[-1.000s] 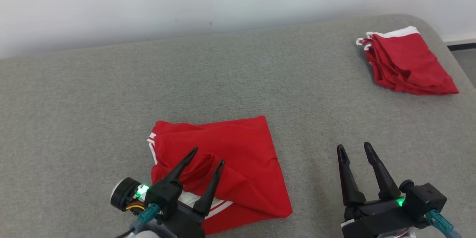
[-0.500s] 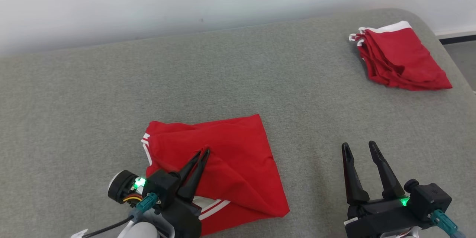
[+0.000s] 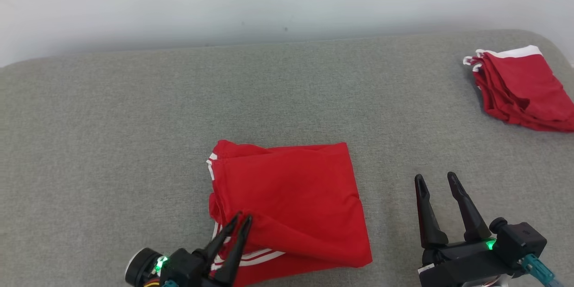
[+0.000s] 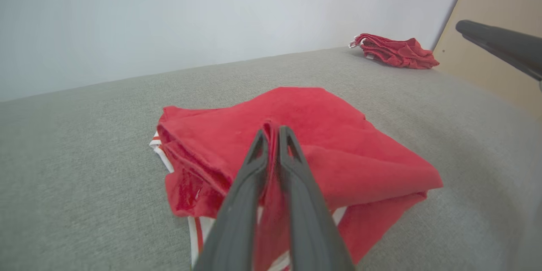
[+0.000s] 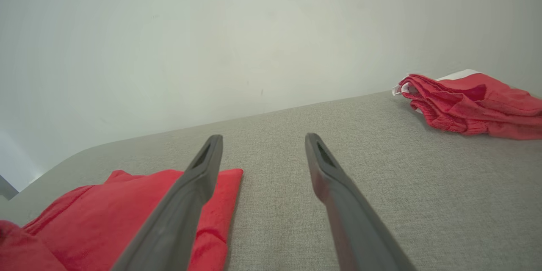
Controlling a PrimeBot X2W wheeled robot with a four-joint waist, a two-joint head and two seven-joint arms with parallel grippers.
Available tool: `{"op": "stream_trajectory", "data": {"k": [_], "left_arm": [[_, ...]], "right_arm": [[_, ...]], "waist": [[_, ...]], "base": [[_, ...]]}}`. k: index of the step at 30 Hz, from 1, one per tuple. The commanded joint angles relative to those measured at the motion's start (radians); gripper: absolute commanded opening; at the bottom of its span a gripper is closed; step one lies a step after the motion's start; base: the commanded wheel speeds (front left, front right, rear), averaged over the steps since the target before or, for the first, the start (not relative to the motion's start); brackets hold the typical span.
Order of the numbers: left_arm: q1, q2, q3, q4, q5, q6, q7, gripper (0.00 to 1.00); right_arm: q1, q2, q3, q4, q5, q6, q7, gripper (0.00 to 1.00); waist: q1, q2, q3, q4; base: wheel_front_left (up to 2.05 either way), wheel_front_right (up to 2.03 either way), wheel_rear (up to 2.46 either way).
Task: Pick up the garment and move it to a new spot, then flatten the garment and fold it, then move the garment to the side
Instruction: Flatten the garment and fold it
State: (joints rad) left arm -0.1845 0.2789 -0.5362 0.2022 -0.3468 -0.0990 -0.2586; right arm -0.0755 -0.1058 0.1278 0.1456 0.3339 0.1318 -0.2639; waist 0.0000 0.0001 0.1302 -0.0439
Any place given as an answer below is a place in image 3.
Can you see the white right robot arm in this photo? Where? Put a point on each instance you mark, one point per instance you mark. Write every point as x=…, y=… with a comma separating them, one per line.
x=489, y=282

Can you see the red basketball jersey white tee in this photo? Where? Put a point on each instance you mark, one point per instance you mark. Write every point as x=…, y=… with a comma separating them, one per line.
x=296, y=197

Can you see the grey fabric sofa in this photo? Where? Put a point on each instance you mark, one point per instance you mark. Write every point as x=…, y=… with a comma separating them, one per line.
x=134, y=143

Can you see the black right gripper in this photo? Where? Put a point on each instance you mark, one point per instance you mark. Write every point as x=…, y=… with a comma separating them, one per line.
x=466, y=262

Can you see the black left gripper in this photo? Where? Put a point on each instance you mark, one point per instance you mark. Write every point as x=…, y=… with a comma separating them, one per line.
x=210, y=278

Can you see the red shorts white trim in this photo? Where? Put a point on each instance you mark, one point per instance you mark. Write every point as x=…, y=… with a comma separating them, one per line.
x=524, y=89

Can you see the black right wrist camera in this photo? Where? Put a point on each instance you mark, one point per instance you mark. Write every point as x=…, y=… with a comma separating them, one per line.
x=520, y=240

